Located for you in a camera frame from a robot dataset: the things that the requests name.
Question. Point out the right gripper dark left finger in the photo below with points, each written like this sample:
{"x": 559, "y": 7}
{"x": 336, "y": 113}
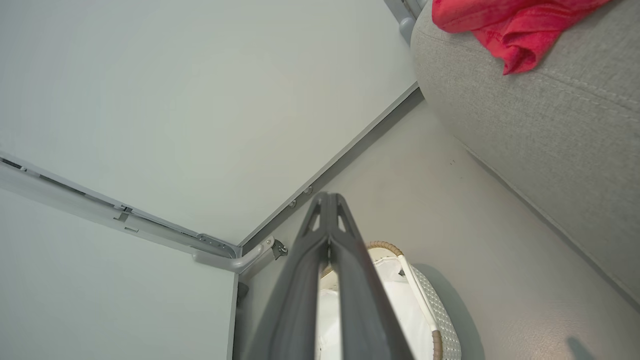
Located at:
{"x": 295, "y": 300}

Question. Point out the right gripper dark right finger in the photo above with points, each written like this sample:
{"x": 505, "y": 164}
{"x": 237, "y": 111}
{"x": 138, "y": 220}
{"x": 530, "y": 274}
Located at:
{"x": 360, "y": 300}

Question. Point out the red garment with white collar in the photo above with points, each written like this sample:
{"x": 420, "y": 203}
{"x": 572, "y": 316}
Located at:
{"x": 500, "y": 25}

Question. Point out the woven laundry basket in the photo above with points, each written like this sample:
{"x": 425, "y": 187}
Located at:
{"x": 444, "y": 310}

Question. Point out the grey fabric sofa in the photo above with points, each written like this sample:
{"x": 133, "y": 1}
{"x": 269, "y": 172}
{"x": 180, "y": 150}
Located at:
{"x": 550, "y": 150}

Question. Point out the small dark metal bracket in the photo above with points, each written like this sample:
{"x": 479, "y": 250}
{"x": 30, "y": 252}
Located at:
{"x": 279, "y": 248}

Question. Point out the grey curved frame pipe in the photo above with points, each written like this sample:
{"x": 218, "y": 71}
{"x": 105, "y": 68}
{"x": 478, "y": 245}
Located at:
{"x": 235, "y": 262}
{"x": 406, "y": 22}

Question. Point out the grey metal wall rail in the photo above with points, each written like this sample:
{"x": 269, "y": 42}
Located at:
{"x": 100, "y": 202}

